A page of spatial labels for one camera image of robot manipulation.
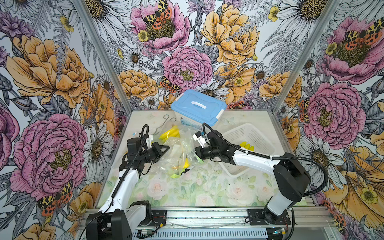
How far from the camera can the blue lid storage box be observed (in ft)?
3.15

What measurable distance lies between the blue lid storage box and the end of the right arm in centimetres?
21

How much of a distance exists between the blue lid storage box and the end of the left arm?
314mm

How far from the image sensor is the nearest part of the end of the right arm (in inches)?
25.6

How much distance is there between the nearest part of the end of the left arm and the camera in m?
0.70
